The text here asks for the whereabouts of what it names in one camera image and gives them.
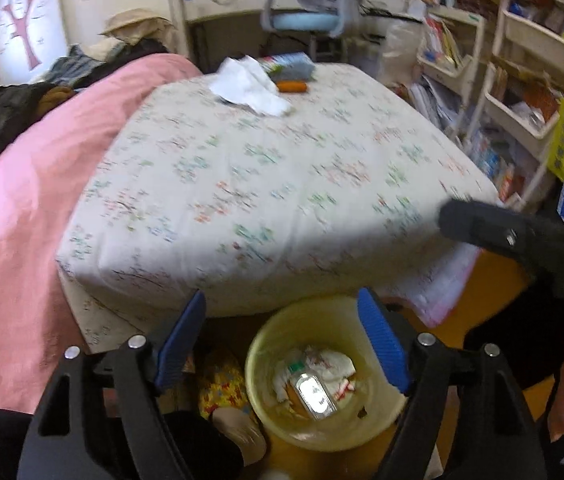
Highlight white wrapper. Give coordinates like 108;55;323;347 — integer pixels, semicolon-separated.
272;344;359;405

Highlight clear plastic bag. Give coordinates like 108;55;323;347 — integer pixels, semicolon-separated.
379;19;426;87

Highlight floral tablecloth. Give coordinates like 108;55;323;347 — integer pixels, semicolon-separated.
54;62;504;357

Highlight white desk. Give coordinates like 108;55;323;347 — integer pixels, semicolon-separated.
176;0;414;76

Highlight yellow patterned slipper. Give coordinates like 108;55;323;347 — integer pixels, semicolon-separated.
197;354;254;422

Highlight person's black trousers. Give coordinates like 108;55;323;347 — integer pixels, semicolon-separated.
0;407;246;480

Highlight pink tree wall sticker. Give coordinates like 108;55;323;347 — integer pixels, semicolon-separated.
0;0;49;72

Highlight clear plastic bottle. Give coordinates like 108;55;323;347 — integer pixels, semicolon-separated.
287;362;339;422

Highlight white storage rack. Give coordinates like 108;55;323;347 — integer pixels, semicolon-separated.
412;0;564;207

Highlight white tissue paper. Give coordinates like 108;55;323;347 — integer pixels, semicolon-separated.
210;56;293;117

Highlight yellow trash bin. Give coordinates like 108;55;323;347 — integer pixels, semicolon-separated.
244;296;414;454

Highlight blue milk carton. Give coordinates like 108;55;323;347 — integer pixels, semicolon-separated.
259;52;316;84

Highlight grey and blue desk chair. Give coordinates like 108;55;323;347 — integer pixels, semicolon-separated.
259;0;364;62

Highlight blue denim clothes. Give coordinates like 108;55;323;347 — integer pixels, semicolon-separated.
44;45;129;92

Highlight beige slipper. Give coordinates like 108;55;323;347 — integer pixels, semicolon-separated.
211;406;269;467

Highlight black jacket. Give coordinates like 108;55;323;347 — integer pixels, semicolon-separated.
0;82;76;172

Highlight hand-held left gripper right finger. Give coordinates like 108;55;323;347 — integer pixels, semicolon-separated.
356;287;548;480

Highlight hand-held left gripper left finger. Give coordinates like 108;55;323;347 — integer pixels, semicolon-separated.
16;289;208;480

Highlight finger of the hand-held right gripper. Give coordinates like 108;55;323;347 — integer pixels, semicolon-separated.
438;198;564;317

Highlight pink blanket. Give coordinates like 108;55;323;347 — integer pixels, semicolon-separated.
0;52;204;419

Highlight beige hat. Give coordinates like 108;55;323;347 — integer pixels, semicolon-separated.
101;8;179;47

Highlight yellow printed sign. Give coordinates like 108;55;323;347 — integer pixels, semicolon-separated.
546;97;564;182

